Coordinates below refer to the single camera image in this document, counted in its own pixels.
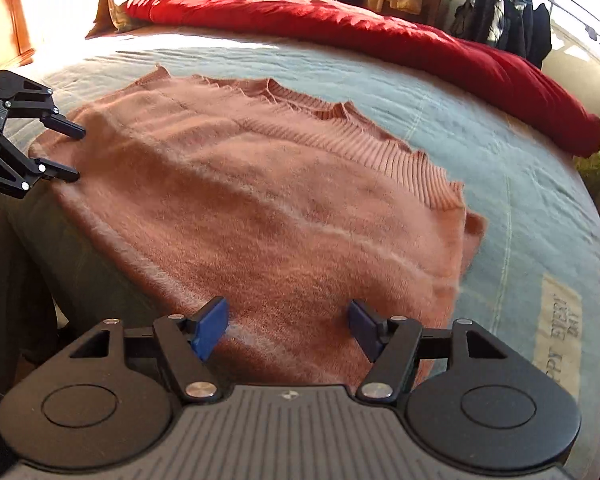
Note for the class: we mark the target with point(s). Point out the beige pillow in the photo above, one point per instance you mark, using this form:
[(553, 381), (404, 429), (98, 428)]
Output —
[(115, 7)]

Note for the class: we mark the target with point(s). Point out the red duvet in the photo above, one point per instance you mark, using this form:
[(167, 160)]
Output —
[(503, 80)]

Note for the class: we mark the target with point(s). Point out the blue plaid bed sheet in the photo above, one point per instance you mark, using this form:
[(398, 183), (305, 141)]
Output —
[(535, 281)]

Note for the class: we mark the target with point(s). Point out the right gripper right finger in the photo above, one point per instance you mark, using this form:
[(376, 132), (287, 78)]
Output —
[(465, 397)]

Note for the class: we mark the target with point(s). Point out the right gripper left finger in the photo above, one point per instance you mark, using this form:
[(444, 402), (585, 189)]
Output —
[(112, 393)]

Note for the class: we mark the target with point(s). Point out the black hanging jacket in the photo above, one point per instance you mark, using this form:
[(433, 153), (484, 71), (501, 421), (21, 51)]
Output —
[(518, 27)]

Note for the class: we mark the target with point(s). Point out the yellow-green bag by bed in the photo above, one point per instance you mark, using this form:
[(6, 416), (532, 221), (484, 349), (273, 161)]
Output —
[(589, 170)]

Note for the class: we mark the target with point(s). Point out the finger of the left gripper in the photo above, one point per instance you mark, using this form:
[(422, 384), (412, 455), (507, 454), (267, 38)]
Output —
[(19, 173), (25, 98)]

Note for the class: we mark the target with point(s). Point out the dark wooden cabinet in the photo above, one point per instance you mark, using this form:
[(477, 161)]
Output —
[(432, 13)]

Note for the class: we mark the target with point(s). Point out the orange knit sweater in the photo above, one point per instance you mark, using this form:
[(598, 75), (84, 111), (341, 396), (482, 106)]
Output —
[(286, 205)]

